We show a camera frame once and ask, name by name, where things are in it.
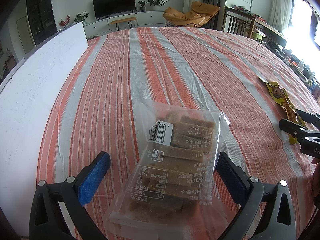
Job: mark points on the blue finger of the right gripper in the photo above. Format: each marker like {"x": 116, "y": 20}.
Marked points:
{"x": 297, "y": 130}
{"x": 308, "y": 117}

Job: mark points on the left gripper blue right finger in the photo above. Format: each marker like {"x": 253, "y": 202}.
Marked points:
{"x": 278, "y": 218}

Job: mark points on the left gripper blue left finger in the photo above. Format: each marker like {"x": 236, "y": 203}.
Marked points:
{"x": 46, "y": 218}

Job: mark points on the yellow chicken snack pack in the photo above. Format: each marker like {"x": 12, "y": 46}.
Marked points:
{"x": 280, "y": 96}

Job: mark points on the clear bag brown bars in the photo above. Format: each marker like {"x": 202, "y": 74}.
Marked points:
{"x": 171, "y": 194}

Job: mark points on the person's right hand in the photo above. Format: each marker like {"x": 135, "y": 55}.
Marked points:
{"x": 315, "y": 181}

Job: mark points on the striped orange white tablecloth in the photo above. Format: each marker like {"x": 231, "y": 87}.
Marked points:
{"x": 186, "y": 67}

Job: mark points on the white sheer window curtain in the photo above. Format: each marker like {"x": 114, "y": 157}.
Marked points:
{"x": 280, "y": 14}

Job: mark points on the dark wooden side table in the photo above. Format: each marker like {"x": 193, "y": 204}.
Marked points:
{"x": 242, "y": 23}

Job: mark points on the white cardboard box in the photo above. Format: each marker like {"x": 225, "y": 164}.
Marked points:
{"x": 28, "y": 94}

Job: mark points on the orange lounge chair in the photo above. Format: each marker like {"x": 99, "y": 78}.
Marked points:
{"x": 200, "y": 14}

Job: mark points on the white tv cabinet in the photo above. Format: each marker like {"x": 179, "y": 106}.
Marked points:
{"x": 143, "y": 19}

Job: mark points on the green potted plant right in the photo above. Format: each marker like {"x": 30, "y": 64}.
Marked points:
{"x": 157, "y": 4}

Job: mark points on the green potted plant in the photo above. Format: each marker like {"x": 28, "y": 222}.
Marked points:
{"x": 157, "y": 4}
{"x": 81, "y": 17}

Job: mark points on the small dark potted plant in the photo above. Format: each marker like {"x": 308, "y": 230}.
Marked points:
{"x": 142, "y": 6}

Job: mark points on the dark tall display cabinet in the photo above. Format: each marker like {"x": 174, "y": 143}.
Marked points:
{"x": 41, "y": 19}

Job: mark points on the red flower vase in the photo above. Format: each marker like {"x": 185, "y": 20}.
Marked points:
{"x": 64, "y": 23}

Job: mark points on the small wooden bench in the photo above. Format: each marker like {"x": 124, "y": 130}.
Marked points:
{"x": 118, "y": 22}

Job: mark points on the green potted plant left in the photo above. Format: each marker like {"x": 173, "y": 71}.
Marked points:
{"x": 81, "y": 17}

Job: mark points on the black flat television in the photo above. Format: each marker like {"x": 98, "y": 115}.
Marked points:
{"x": 104, "y": 8}

